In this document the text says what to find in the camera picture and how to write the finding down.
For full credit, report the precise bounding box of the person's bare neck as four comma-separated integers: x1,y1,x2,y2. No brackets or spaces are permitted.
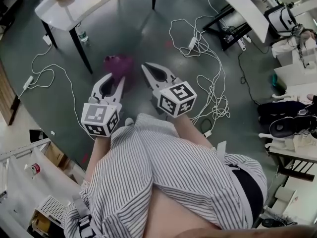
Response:
147,188,223,238

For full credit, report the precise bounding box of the grey marble table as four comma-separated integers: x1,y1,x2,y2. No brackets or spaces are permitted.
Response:
34,0,159,75

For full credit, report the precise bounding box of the grey backpack strap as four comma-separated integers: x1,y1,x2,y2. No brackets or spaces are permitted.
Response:
216,140,227,168
71,196,96,238

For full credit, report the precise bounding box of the cardboard box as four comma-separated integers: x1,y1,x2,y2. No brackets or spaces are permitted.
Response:
45,141,69,169

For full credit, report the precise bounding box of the white perforated basket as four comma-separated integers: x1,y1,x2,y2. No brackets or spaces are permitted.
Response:
33,194,68,234

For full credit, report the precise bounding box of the clear water bottle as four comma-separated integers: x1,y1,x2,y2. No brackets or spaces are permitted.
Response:
77,27,89,43

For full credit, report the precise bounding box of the person's right forearm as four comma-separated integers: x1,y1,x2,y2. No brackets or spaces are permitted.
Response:
177,114,213,148

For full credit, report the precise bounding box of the black cable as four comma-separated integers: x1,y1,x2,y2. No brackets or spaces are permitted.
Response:
237,51,262,106

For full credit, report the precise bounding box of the person's black backpack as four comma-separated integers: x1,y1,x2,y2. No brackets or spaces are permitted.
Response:
231,167,264,229

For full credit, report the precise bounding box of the person's left forearm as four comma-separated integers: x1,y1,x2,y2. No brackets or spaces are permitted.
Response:
84,135,112,175

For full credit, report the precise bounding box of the purple cloth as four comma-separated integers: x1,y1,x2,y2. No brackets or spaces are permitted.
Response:
103,54,136,84

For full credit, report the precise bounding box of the brown wooden cabinet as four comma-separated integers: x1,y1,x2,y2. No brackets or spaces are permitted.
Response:
0,60,21,126

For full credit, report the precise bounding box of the long white cable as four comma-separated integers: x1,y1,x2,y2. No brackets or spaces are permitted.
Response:
17,42,76,114

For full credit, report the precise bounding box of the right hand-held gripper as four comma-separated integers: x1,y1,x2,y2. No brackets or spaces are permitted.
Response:
141,62,198,119

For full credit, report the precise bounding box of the black desk frame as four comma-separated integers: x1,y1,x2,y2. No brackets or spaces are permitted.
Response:
203,3,252,52

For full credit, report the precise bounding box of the red and white can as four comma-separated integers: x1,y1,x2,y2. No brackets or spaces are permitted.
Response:
30,162,42,178

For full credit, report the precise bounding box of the person's striped shirt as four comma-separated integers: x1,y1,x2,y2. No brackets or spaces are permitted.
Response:
63,113,268,238

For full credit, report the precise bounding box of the tangled white cable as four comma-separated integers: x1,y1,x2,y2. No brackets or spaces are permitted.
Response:
169,15,231,126

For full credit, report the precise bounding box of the white hard-shell backpack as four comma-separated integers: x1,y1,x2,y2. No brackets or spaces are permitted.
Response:
268,5,298,34

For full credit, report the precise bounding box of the white desk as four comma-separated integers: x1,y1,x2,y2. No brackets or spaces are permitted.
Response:
221,0,270,44

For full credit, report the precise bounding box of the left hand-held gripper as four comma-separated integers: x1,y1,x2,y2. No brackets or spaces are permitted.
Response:
81,73,126,137

